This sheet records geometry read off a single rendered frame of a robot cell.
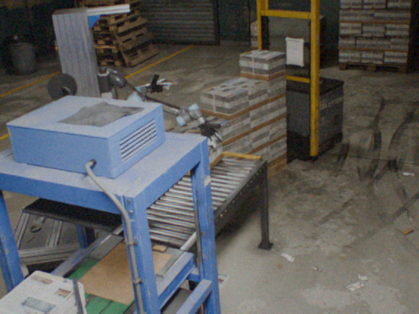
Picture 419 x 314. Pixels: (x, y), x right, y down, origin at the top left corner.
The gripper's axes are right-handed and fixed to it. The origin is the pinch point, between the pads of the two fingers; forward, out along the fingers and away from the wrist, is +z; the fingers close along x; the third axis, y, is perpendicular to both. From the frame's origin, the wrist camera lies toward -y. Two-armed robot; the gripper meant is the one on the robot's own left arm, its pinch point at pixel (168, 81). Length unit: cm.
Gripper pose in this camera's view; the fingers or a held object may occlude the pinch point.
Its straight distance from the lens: 487.8
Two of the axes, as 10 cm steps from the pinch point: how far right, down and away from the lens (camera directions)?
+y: 0.0, 8.6, 5.0
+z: 8.3, -2.8, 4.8
